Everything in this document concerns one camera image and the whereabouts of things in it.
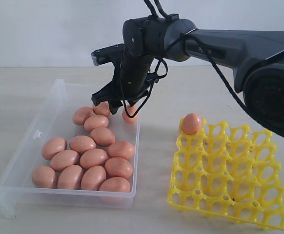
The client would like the clear plastic bin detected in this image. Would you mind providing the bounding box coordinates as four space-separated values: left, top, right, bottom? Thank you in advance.
0 78 144 218

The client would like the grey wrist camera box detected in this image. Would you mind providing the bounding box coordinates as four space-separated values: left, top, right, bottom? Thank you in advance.
91 43 125 66

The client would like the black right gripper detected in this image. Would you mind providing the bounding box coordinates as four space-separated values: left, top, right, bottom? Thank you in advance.
91 52 154 115

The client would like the yellow plastic egg tray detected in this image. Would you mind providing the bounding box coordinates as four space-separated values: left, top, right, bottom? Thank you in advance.
168 120 284 230

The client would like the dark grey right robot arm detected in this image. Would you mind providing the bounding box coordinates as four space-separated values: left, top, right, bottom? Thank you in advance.
91 15 284 137

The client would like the brown egg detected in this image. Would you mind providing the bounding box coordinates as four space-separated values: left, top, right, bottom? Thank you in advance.
182 113 203 135
57 165 83 190
81 165 107 191
50 150 80 172
69 135 96 155
107 141 135 160
80 148 108 169
104 157 133 178
99 177 131 193
122 104 140 124
31 165 58 189
90 127 116 147
92 102 111 117
83 115 109 132
41 136 67 160
72 106 94 126

